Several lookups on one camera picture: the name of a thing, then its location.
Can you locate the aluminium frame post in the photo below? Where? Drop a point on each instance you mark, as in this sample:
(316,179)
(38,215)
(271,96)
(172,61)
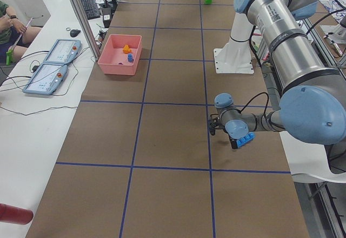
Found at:
(83,21)

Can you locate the upper teach pendant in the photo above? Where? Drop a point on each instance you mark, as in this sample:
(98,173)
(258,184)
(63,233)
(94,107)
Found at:
(63,51)

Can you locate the white chair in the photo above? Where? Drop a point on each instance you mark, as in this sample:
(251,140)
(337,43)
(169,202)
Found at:
(308,162)

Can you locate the lower teach pendant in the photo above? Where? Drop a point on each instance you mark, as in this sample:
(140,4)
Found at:
(46,79)

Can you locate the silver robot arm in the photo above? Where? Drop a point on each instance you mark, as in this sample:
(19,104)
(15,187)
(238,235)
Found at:
(312,105)

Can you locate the long blue block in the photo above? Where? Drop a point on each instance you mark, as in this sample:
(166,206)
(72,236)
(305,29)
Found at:
(244,140)

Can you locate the seated person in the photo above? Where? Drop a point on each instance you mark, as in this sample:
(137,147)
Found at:
(11,29)

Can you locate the orange block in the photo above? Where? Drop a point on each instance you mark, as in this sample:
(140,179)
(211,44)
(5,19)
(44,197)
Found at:
(127,49)

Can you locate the red bottle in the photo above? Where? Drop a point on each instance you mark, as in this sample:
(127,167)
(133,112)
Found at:
(15,215)

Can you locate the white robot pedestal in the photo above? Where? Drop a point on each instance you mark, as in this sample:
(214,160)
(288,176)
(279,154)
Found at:
(235,56)

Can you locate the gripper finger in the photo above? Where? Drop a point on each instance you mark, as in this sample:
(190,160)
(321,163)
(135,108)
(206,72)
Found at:
(233,142)

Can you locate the teach pendant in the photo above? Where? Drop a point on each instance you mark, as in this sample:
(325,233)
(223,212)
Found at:
(46,79)
(63,51)

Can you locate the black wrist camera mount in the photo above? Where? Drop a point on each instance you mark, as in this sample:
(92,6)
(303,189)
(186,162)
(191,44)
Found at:
(214,123)

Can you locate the pink plastic box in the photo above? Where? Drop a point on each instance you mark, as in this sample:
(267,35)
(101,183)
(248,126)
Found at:
(112,54)

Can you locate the small blue block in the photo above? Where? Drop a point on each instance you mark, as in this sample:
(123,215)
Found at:
(130,57)

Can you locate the black keyboard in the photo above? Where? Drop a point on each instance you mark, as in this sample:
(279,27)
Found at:
(90,8)

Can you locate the black computer mouse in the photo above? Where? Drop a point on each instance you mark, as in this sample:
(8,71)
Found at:
(74,33)

